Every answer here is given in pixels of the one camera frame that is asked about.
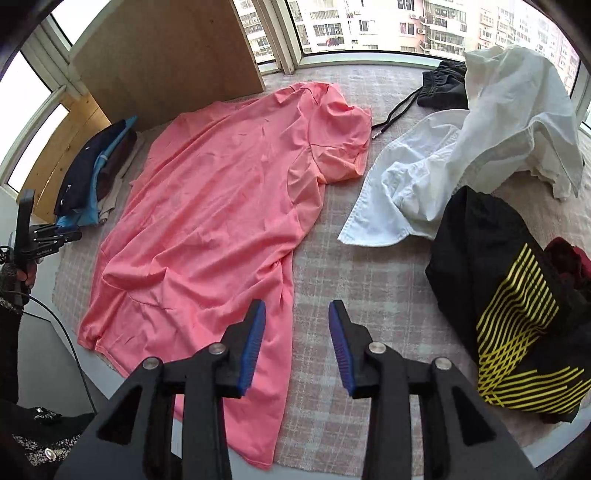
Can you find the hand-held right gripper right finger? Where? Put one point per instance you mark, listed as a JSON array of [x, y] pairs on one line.
[[344, 355]]

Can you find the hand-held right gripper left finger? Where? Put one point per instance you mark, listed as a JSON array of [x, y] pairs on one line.
[[251, 350]]

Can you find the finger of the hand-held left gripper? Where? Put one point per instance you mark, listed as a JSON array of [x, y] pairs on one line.
[[46, 229], [67, 237]]

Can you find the pink t-shirt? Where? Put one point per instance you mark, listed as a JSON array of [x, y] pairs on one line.
[[207, 207]]

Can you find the person's left forearm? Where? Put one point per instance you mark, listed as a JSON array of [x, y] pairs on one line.
[[8, 355]]

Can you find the stack of folded clothes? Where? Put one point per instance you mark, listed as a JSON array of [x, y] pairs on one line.
[[83, 218]]

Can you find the person's left hand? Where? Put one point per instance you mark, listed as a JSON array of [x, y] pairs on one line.
[[27, 277]]

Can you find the beige folded garment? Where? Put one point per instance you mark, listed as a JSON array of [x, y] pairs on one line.
[[115, 198]]

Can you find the navy folded garment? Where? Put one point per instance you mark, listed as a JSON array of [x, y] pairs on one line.
[[87, 170]]

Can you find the pink plaid blanket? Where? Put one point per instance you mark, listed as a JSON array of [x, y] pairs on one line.
[[369, 286]]

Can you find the pine wood board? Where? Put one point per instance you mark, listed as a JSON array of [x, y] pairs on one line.
[[64, 147]]

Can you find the brown folded garment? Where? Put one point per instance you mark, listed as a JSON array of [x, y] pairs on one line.
[[117, 161]]

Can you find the black garment with yellow stripes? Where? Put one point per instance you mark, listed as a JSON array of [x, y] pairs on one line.
[[498, 277]]

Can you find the person's black tweed jacket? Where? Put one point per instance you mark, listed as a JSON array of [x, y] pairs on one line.
[[41, 443]]

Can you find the light wooden board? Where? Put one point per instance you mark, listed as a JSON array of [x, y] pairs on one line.
[[175, 60]]

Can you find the dark red garment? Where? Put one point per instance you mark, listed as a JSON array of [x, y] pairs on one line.
[[565, 263]]

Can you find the cream white garment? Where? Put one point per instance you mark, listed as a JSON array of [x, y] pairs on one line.
[[517, 101]]

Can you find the apartment buildings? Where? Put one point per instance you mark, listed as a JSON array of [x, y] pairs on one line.
[[369, 23]]

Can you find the white window frame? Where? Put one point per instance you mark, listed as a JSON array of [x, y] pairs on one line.
[[281, 41]]

